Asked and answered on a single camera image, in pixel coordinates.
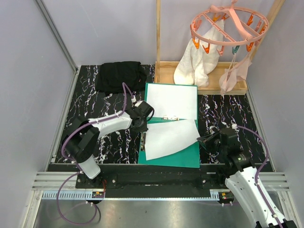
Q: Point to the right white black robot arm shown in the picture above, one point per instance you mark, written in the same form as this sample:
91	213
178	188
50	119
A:
241	177

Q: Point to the pink round clip hanger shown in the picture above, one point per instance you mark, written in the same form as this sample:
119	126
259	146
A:
230	26

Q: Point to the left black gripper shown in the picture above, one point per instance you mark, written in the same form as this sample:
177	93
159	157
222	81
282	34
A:
143	128

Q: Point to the wooden rack frame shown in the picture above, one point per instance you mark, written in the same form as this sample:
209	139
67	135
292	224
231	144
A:
241	86

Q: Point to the pink hanging mesh cloth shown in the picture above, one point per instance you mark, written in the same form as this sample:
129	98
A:
234	74

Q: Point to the white hanging towel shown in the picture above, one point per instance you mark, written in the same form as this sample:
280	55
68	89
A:
196	64

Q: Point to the metal folder binding clasp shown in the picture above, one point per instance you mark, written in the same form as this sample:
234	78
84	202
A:
170	118

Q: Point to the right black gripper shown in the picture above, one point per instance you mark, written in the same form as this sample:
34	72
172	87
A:
206	141

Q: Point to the white paper sheet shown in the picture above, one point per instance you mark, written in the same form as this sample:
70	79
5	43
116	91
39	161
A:
167	138
172	101

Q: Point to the black folded cloth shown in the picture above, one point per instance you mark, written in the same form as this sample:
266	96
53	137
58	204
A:
111	77

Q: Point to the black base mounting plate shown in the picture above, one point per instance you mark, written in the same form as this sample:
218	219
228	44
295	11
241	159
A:
149	181

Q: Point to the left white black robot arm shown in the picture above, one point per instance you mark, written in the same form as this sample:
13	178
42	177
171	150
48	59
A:
82	136

